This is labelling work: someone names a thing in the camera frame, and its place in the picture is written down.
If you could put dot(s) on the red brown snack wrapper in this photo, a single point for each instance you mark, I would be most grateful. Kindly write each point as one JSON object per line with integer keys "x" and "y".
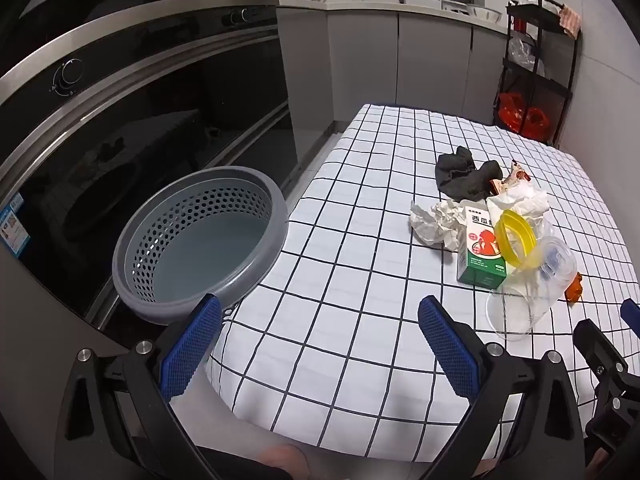
{"x": 517, "y": 176}

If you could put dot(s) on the green white carton box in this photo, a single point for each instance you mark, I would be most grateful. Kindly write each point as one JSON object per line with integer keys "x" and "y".
{"x": 480, "y": 260}

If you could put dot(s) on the white tissue paper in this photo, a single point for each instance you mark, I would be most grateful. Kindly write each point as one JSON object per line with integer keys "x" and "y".
{"x": 525, "y": 202}

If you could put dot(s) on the black metal storage rack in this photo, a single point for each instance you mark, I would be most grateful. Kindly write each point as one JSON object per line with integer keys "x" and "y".
{"x": 530, "y": 14}

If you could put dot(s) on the large round black knob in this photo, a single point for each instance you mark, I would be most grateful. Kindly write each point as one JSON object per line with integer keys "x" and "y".
{"x": 67, "y": 75}

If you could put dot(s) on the checkered kitchen towel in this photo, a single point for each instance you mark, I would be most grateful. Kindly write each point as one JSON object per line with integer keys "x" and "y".
{"x": 570, "y": 20}

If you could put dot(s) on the clear plastic bag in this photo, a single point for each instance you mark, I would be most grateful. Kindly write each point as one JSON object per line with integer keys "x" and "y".
{"x": 522, "y": 52}

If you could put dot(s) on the white black checkered tablecloth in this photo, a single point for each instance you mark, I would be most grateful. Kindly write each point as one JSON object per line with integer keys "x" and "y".
{"x": 350, "y": 260}

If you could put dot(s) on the grey kitchen cabinet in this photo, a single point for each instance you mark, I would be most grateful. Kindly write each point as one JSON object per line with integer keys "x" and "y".
{"x": 360, "y": 60}

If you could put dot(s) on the red plastic bag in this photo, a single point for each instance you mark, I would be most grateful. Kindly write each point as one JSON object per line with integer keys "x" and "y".
{"x": 535, "y": 122}
{"x": 510, "y": 112}

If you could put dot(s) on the dark grey cloth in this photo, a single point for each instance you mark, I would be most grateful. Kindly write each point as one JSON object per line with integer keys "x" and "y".
{"x": 465, "y": 175}

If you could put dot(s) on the grey perforated plastic basket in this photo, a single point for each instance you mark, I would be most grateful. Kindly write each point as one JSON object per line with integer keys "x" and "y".
{"x": 200, "y": 260}

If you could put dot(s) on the clear plastic container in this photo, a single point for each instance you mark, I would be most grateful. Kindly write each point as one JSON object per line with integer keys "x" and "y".
{"x": 555, "y": 260}

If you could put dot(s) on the small orange wrapper piece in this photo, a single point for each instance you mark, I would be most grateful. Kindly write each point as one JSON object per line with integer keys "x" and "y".
{"x": 575, "y": 290}

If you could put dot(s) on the pair of stove knobs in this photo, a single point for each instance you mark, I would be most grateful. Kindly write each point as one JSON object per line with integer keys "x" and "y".
{"x": 242, "y": 15}

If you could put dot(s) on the black integrated stove appliance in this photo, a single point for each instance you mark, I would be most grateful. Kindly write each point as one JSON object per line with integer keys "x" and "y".
{"x": 150, "y": 110}

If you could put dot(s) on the blue white energy sticker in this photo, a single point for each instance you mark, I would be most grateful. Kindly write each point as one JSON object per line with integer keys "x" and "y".
{"x": 12, "y": 227}

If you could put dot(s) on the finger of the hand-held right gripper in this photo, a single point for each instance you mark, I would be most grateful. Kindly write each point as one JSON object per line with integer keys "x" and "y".
{"x": 631, "y": 312}
{"x": 600, "y": 355}

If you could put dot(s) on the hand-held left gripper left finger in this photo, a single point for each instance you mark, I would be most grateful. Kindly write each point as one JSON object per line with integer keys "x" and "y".
{"x": 192, "y": 345}

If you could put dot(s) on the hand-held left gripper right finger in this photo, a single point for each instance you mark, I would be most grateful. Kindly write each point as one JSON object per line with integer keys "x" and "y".
{"x": 447, "y": 345}

